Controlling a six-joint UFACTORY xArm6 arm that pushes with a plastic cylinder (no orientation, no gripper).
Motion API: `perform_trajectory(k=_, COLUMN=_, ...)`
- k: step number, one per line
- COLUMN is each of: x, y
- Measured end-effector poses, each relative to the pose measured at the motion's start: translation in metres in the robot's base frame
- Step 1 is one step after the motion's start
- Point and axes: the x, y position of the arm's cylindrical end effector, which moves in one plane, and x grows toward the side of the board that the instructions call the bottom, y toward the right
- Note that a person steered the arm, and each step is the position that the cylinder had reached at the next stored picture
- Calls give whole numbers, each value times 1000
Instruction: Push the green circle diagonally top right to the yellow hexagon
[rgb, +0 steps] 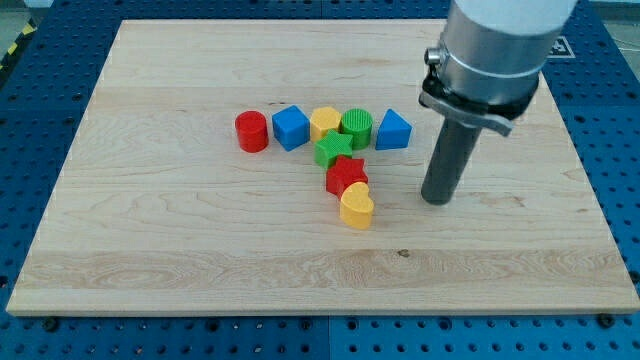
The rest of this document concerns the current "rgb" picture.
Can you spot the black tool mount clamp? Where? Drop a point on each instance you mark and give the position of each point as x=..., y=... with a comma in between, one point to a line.
x=496, y=117

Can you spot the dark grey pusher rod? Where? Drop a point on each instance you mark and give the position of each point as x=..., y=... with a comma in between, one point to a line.
x=454, y=146

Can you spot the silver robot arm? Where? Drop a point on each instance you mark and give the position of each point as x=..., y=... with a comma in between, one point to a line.
x=483, y=74

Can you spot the yellow hexagon block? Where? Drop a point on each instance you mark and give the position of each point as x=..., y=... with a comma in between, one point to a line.
x=322, y=120

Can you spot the blue triangle block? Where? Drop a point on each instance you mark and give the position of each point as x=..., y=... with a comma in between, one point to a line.
x=394, y=132

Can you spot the green cylinder block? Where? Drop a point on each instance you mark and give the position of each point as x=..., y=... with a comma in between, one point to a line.
x=358, y=123

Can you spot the red star block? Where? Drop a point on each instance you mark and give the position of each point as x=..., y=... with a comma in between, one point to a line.
x=345, y=172

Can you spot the yellow heart block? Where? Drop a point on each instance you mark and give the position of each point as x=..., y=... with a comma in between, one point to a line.
x=356, y=206

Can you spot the green star block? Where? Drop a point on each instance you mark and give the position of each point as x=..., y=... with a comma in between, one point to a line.
x=330, y=147

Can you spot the blue cube block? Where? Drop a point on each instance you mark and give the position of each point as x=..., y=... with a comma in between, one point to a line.
x=291, y=127

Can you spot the red cylinder block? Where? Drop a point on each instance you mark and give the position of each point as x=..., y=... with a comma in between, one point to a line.
x=252, y=132

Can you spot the wooden board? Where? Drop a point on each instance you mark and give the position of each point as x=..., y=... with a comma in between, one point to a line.
x=158, y=212

